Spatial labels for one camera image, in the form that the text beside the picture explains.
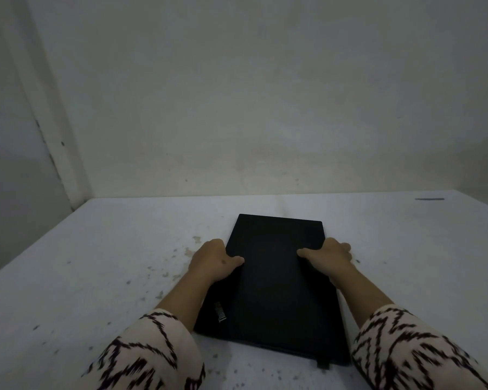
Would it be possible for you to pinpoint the person's left forearm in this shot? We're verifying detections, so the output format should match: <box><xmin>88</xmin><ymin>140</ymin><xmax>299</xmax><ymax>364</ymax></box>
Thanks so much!
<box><xmin>81</xmin><ymin>269</ymin><xmax>218</xmax><ymax>390</ymax></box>

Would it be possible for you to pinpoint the black laptop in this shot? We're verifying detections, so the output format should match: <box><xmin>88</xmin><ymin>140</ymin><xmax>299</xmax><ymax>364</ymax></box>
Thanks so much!
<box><xmin>193</xmin><ymin>214</ymin><xmax>351</xmax><ymax>370</ymax></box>

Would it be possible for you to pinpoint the person's right hand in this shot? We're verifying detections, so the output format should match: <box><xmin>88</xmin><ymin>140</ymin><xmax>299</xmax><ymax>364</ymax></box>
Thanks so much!
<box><xmin>296</xmin><ymin>237</ymin><xmax>352</xmax><ymax>281</ymax></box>

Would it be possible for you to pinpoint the person's right forearm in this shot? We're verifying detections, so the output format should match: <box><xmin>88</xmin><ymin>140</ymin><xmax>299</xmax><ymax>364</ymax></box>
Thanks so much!
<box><xmin>325</xmin><ymin>262</ymin><xmax>488</xmax><ymax>390</ymax></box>

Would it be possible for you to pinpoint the person's left hand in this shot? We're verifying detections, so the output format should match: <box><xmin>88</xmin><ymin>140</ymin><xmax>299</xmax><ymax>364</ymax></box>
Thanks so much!
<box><xmin>187</xmin><ymin>239</ymin><xmax>245</xmax><ymax>286</ymax></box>

